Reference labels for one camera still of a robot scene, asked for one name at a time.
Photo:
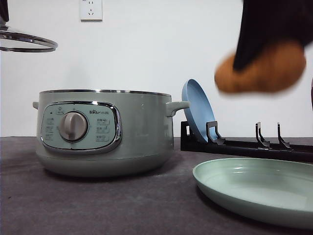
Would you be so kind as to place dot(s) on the glass pot lid green knob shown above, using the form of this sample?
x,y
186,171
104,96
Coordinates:
x,y
20,42

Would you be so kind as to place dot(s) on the dark red plate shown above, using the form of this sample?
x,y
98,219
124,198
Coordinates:
x,y
312,93

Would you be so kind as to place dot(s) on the green plate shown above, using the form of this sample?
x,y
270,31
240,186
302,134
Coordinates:
x,y
276,188

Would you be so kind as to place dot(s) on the white wall socket left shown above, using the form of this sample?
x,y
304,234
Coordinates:
x,y
91,10

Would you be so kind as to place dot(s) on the blue plate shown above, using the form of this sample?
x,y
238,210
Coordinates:
x,y
200,111

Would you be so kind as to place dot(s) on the green electric steamer pot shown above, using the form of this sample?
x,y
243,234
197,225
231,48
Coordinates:
x,y
104,133

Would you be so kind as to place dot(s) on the brown potato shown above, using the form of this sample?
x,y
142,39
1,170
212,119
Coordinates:
x,y
275,66

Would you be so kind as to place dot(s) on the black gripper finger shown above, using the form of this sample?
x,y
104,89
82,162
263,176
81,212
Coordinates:
x,y
267,21

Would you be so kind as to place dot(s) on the black plate rack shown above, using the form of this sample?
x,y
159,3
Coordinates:
x,y
260,149

